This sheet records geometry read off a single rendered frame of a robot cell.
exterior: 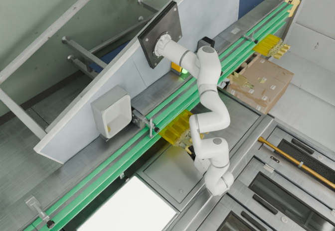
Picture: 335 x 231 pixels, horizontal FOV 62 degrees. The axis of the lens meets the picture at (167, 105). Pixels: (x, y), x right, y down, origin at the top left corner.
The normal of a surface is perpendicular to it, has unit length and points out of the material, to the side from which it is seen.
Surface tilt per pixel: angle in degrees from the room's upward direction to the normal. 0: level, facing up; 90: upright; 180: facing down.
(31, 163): 90
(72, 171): 90
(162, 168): 90
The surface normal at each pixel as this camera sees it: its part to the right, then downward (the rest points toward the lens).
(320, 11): -0.66, 0.55
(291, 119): 0.04, -0.65
